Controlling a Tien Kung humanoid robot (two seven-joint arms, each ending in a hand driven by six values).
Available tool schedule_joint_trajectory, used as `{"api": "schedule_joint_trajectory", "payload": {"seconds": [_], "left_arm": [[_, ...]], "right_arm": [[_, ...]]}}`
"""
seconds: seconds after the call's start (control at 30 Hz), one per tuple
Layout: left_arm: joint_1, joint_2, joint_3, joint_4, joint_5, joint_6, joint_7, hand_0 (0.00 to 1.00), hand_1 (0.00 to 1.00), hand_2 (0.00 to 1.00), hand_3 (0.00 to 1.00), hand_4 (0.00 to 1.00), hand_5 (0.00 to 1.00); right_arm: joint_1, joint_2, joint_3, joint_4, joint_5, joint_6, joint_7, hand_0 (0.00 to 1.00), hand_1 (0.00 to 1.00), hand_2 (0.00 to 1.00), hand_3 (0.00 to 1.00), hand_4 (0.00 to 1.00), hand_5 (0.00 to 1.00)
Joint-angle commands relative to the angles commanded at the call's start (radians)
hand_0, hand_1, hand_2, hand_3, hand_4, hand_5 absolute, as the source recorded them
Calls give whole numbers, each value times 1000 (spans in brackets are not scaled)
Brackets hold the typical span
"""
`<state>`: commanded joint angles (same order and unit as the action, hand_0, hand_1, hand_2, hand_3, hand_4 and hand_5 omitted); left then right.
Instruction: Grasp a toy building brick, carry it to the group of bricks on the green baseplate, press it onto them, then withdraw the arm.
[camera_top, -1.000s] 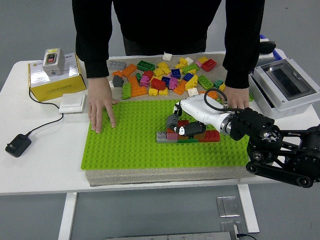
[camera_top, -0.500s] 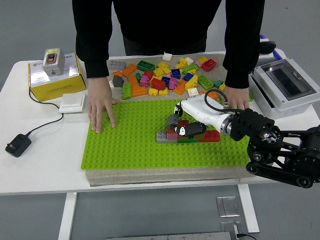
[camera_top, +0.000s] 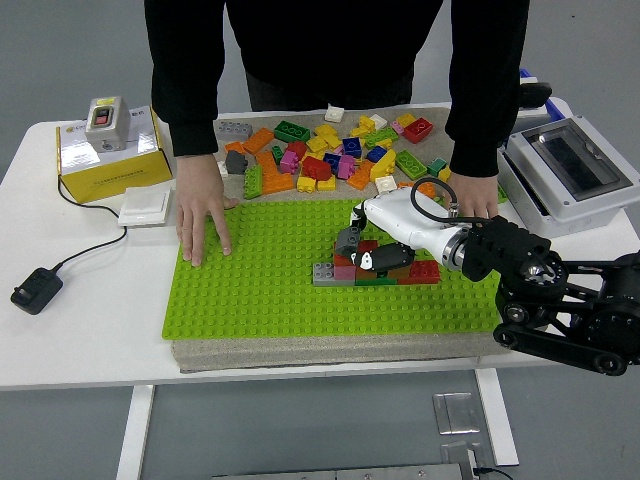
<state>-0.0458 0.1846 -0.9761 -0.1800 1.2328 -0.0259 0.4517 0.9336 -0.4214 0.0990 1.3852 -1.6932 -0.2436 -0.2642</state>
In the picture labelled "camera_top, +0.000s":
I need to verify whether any grey metal base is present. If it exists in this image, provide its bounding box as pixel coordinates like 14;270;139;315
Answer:
212;462;474;480

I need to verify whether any grey eight-stud brick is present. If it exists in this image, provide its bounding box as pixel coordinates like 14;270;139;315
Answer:
215;120;254;142

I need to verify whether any person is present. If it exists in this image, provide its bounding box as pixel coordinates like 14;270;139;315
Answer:
222;0;451;112

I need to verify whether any lime green eight-stud brick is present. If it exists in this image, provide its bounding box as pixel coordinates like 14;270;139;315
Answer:
363;126;400;149

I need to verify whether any person's left hand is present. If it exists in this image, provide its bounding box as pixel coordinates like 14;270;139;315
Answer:
447;172;500;221

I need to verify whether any red six-stud brick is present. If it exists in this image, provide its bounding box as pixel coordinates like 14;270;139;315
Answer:
301;155;334;181

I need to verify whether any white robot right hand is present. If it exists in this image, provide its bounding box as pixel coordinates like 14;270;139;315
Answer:
344;191;465;274

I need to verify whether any blue plastic bin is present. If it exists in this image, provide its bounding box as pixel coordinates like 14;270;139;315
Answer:
519;68;571;121

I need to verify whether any black adapter cord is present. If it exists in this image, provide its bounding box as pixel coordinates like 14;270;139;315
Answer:
53;174;129;274

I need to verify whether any black rounded plug adapter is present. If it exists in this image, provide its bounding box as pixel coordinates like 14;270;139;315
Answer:
522;82;553;109

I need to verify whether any dark green eight-stud brick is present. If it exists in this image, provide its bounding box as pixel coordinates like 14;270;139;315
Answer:
273;119;311;143

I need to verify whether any yellow cardboard box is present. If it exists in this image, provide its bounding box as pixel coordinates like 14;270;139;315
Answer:
55;104;175;204

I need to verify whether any long lime green brick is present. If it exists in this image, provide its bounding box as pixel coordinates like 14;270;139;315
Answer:
243;164;264;200

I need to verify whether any grey-brown foam mat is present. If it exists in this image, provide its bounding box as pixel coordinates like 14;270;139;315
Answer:
169;104;511;374

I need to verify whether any metal floor plate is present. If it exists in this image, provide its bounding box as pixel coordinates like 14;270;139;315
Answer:
432;392;481;435
439;442;496;469

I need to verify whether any green studded baseplate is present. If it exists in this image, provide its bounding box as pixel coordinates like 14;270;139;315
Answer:
160;198;504;341

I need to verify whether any large orange plate brick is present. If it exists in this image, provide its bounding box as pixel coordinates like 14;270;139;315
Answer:
255;150;295;196

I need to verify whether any long red brick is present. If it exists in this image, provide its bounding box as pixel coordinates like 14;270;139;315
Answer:
399;259;441;285

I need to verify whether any lime green six-stud brick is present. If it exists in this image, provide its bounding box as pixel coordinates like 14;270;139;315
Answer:
394;149;428;180

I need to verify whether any dark grey sloped brick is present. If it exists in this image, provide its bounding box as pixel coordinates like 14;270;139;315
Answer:
224;149;249;175

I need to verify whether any grey distribution box clear lid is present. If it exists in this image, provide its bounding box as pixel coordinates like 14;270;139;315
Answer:
496;115;640;239

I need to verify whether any white wall switch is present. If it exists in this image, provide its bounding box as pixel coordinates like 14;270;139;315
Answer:
117;186;173;229

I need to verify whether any grey switch box red button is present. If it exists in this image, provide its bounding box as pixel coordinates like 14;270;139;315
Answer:
84;96;130;154

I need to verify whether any orange eight-stud brick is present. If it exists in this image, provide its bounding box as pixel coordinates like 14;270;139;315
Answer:
398;180;436;197
242;127;276;155

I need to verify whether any red four-stud brick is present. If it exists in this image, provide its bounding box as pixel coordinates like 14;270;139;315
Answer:
402;117;434;145

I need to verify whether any white table leg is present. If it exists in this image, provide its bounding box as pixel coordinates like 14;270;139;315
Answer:
474;368;520;466
115;383;156;480

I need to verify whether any black power adapter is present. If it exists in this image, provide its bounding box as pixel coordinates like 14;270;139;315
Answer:
9;267;65;316

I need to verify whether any grey sloped toy brick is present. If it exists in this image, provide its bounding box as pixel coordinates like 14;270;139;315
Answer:
333;227;361;257

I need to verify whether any person's right hand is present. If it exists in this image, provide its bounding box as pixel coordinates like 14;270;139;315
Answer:
174;153;240;268

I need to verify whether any yellow curved brick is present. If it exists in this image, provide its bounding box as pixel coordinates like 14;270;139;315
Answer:
369;148;396;182

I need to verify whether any light grey brick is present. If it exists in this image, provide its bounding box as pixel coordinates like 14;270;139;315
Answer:
312;261;357;286

